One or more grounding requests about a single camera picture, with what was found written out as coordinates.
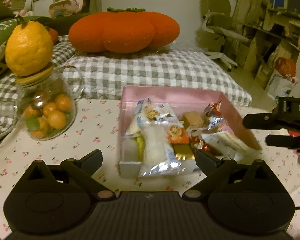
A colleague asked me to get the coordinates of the small red candy packet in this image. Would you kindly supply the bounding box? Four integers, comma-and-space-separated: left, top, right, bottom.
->
202, 101, 223, 124

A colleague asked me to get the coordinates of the jam biscuit packet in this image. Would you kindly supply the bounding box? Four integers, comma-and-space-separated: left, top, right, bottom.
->
165, 121, 190, 144

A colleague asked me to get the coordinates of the gold foil snack bar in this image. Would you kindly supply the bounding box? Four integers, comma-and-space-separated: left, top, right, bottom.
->
172, 144, 195, 161

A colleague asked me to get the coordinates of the glass jar with kumquats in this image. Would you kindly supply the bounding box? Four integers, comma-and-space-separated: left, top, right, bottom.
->
15, 65, 84, 141

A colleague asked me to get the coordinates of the white blue bread packet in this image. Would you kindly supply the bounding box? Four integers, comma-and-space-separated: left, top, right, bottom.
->
125, 98, 151, 137

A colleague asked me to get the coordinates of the grey checkered quilt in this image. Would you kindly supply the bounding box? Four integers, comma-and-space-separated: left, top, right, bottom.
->
0, 35, 253, 153

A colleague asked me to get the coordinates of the pink silver cardboard box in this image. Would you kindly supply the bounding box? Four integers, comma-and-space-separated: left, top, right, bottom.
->
119, 86, 261, 178

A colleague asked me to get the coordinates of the white office chair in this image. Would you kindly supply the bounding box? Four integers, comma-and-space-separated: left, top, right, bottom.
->
196, 0, 251, 72

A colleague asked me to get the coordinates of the small silver snack packet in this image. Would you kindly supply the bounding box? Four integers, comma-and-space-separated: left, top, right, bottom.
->
207, 115, 224, 130

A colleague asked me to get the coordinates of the cherry print tablecloth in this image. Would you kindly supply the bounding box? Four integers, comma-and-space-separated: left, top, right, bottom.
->
0, 99, 300, 239

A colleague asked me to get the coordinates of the clear white cake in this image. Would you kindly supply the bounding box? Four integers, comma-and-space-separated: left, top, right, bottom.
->
138, 124, 190, 178

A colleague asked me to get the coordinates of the large orange citrus fruit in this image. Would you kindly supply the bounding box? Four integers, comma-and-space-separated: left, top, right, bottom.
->
5, 21, 54, 77

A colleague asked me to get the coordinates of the red tomato plush cushion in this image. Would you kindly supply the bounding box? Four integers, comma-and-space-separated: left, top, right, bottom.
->
68, 8, 180, 54

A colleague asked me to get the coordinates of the yellow snack packet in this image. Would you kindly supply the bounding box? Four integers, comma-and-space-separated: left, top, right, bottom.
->
135, 135, 145, 161

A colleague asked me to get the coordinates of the orange cracker packet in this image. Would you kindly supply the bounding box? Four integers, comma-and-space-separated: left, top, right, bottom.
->
146, 103, 177, 122

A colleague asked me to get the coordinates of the red white shopping bag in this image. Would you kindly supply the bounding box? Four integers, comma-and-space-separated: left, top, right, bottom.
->
266, 57, 298, 101

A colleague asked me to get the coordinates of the white cream wafer packet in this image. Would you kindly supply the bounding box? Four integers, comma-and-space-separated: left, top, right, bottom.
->
201, 131, 258, 163

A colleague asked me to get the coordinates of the red white snack packet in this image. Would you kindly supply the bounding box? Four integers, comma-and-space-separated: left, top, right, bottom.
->
190, 136, 211, 152

